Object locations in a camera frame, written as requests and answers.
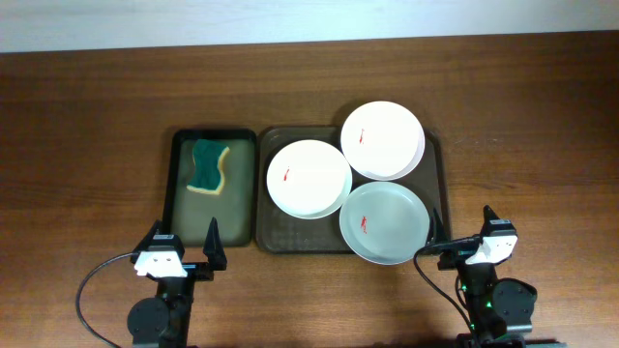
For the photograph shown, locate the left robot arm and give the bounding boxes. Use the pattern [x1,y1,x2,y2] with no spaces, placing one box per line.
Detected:
[127,218,227,348]

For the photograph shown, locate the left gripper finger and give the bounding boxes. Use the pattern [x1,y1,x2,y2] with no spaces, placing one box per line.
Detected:
[203,217,227,271]
[130,220,162,264]

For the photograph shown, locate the green yellow sponge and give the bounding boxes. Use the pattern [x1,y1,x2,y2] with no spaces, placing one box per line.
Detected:
[187,139,230,195]

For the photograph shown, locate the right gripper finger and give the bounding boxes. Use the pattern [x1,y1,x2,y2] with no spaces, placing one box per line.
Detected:
[482,205,503,236]
[427,209,450,246]

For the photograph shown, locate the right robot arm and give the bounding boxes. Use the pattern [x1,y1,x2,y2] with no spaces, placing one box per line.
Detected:
[430,206,538,347]

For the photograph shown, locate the black water tray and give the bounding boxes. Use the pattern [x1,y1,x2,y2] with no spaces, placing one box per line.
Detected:
[162,128,258,247]

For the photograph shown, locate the white plate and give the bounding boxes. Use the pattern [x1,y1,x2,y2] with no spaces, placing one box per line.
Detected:
[266,139,352,219]
[339,182,430,266]
[339,101,426,181]

